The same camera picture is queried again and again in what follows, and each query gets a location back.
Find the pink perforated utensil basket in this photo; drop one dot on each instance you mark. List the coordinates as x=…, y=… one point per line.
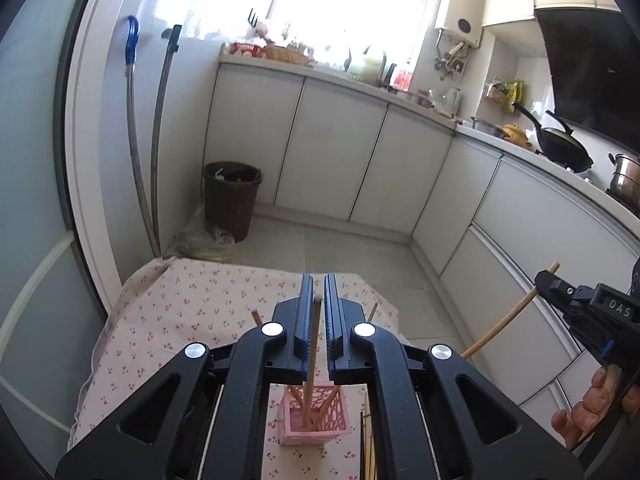
x=312, y=417

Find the brown trash bin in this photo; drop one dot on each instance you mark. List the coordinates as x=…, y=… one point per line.
x=232, y=200

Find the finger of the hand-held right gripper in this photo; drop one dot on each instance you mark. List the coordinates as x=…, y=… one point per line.
x=555, y=290

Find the frosted glass sliding door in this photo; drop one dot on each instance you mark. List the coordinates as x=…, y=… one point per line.
x=35, y=185

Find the white electric kettle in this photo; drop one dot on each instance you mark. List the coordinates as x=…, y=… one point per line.
x=451, y=101

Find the black wok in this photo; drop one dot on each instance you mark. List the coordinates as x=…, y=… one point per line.
x=562, y=147

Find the clear plastic bag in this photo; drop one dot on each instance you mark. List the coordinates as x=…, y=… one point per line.
x=205, y=242

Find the steel cooking pot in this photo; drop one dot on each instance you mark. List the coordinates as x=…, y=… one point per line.
x=626, y=177

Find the wicker basket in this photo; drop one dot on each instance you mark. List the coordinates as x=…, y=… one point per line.
x=286, y=54

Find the white water heater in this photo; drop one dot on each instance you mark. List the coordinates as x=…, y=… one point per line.
x=459, y=7

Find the white plastic jug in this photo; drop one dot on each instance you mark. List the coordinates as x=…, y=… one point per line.
x=367, y=65

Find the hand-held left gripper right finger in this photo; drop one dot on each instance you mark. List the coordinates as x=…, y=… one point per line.
x=331, y=320

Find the white cabinet door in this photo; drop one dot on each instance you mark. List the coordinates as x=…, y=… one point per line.
x=455, y=205
x=400, y=175
x=252, y=135
x=330, y=152

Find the red plastic basket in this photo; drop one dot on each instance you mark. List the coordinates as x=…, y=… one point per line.
x=245, y=50

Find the yellow food packet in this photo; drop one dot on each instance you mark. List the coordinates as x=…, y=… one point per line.
x=516, y=95

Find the black range hood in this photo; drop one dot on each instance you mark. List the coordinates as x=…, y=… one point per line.
x=590, y=70

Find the white cabinet drawer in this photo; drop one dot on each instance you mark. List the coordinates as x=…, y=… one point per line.
x=500, y=305
x=555, y=215

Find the person's right hand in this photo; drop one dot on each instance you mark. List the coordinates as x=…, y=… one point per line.
x=592, y=410

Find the red white packet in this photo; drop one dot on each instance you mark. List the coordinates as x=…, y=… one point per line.
x=403, y=79

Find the yellow clay pot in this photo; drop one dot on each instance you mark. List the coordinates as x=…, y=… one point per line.
x=516, y=136

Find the kitchen window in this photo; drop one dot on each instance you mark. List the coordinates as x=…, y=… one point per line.
x=300, y=5

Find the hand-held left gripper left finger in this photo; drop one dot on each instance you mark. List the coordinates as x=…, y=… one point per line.
x=306, y=320

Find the cherry print tablecloth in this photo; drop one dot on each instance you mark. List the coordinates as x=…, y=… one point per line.
x=200, y=300

